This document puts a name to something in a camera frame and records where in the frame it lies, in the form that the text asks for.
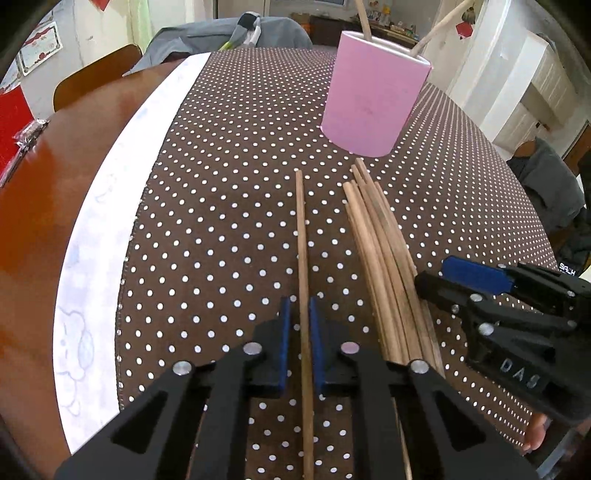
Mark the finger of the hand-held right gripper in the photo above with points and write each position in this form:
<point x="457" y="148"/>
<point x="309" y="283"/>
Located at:
<point x="434" y="286"/>
<point x="475" y="274"/>

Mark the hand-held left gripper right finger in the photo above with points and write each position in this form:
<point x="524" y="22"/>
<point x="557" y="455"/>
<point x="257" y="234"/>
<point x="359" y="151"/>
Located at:
<point x="317" y="346"/>

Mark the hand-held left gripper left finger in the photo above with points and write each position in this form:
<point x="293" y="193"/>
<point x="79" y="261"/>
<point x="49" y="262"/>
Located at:
<point x="284" y="346"/>

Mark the bunch of wooden chopsticks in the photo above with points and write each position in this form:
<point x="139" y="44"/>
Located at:
<point x="378" y="258"/>

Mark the pink cylindrical cup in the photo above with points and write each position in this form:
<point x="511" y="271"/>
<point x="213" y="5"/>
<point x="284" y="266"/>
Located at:
<point x="369" y="101"/>

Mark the person's right hand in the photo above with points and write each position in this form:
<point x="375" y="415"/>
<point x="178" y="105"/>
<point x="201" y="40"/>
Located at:
<point x="538" y="431"/>

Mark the dark grey garment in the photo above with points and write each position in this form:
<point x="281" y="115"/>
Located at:
<point x="545" y="184"/>

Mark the brown polka-dot tablecloth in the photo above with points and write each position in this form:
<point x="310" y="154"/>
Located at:
<point x="221" y="207"/>

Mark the white cabinet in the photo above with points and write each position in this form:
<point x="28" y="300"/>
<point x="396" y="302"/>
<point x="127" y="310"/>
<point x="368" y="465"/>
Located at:
<point x="531" y="92"/>

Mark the white paper table liner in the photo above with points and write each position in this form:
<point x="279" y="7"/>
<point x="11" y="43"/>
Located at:
<point x="115" y="194"/>

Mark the red door decoration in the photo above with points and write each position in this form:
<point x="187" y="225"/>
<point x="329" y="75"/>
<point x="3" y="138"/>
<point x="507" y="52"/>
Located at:
<point x="464" y="28"/>

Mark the dark wooden desk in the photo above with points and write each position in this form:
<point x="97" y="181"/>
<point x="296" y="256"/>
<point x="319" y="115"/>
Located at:
<point x="323" y="32"/>

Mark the grey jacket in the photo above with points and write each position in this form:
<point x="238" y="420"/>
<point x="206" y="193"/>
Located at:
<point x="194" y="37"/>

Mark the brown wooden chair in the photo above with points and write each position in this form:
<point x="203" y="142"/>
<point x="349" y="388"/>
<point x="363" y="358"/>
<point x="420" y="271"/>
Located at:
<point x="92" y="78"/>

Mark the clear plastic bag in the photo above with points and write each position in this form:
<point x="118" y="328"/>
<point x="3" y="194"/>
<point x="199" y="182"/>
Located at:
<point x="30" y="136"/>

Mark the red box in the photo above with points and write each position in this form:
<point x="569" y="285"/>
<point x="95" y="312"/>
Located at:
<point x="11" y="134"/>

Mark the green curtain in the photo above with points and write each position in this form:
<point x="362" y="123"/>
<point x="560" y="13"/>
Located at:
<point x="141" y="23"/>

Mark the wall of award certificates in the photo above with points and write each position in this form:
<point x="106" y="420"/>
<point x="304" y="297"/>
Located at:
<point x="39" y="48"/>

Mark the red wall poster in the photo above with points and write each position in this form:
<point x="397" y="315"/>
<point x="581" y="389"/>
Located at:
<point x="100" y="4"/>

